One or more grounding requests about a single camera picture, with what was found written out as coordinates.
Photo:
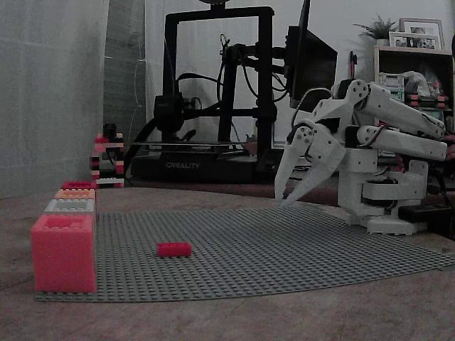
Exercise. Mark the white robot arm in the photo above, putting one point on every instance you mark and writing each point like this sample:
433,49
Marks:
398,110

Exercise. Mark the white hollow brick box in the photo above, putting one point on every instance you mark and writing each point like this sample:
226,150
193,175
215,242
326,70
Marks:
69,206

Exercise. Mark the clear plastic drawer organizer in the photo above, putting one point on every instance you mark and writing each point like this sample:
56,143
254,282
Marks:
391,83

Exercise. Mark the white sheer curtain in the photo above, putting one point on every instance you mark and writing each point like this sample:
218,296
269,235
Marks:
53,89

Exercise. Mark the red hollow brick box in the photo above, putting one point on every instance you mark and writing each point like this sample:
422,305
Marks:
79,185

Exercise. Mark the grey Lego baseplate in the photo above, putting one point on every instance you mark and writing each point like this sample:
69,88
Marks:
249,255

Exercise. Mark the red Lego brick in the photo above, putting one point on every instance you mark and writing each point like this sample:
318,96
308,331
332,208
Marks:
174,249

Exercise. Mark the black power strip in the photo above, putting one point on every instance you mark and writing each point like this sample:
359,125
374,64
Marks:
423,213

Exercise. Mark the pink hollow brick box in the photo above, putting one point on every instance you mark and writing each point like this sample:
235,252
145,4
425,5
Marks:
64,259

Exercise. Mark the orange hollow brick box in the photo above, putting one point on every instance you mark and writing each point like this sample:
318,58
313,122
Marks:
74,194

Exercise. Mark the small white picture frame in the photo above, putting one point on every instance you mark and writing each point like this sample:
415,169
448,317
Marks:
414,42

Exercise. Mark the red pen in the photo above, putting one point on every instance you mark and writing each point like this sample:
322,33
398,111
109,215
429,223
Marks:
353,64

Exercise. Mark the black computer monitor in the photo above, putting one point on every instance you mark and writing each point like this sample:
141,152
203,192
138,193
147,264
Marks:
316,67

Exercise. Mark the large white picture frame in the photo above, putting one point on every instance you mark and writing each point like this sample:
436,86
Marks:
421,26

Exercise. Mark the black Creality 3D printer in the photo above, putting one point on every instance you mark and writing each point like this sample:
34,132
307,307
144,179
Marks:
195,167

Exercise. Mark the multicolour Lego tower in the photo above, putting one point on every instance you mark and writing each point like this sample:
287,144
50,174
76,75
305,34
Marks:
106,149

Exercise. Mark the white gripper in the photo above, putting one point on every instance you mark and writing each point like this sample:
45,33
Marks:
321,146

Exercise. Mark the wooden shelf unit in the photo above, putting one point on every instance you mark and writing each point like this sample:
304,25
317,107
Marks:
412,57

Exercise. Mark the green potted plant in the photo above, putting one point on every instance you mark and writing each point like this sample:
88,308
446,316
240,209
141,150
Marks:
380,28

